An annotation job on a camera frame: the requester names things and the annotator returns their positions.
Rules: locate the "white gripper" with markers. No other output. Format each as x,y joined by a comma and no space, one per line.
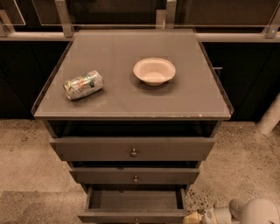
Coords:
210,216

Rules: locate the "grey drawer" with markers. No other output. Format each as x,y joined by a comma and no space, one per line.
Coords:
132,148
129,175
143,204

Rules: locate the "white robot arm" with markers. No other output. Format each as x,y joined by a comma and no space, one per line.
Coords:
256,211

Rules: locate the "grey drawer cabinet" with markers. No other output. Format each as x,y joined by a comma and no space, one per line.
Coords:
192,104

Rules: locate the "white pole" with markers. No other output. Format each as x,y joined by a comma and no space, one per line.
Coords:
270,118

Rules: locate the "white paper bowl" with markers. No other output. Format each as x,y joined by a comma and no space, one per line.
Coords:
154,71

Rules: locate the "crushed green soda can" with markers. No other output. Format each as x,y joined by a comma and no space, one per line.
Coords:
84,85

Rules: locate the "metal railing frame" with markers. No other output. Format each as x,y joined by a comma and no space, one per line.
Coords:
211,20

